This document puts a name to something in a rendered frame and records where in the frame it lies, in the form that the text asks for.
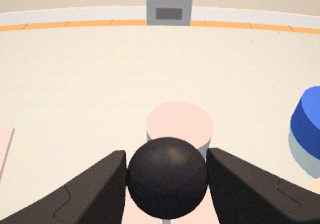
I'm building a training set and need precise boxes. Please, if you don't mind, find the pale pink thin bar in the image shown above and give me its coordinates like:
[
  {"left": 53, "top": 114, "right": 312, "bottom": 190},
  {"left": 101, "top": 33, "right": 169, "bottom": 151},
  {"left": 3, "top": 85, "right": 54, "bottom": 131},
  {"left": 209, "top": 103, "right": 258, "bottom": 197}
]
[{"left": 0, "top": 127, "right": 15, "bottom": 179}]

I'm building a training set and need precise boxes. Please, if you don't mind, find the blue short cylinder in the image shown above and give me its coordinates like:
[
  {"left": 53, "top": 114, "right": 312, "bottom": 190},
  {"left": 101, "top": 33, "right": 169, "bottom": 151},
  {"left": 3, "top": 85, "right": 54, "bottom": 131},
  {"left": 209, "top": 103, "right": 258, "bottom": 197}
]
[{"left": 291, "top": 85, "right": 320, "bottom": 160}]

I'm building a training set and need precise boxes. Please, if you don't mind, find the pale pink cylinder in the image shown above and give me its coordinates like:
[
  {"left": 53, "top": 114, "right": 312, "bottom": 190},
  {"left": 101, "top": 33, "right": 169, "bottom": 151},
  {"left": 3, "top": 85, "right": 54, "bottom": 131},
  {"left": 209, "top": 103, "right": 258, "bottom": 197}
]
[{"left": 147, "top": 100, "right": 213, "bottom": 160}]

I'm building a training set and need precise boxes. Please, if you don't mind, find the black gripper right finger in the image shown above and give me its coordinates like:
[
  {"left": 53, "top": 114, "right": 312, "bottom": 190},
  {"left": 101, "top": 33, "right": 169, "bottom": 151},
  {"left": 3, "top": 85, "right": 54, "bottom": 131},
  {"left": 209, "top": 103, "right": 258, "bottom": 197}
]
[{"left": 207, "top": 148, "right": 320, "bottom": 224}]

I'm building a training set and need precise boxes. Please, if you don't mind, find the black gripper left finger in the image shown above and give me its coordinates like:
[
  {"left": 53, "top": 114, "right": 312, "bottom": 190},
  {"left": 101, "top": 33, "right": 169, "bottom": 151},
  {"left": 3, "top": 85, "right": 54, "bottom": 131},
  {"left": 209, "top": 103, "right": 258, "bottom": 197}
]
[{"left": 0, "top": 149, "right": 127, "bottom": 224}]

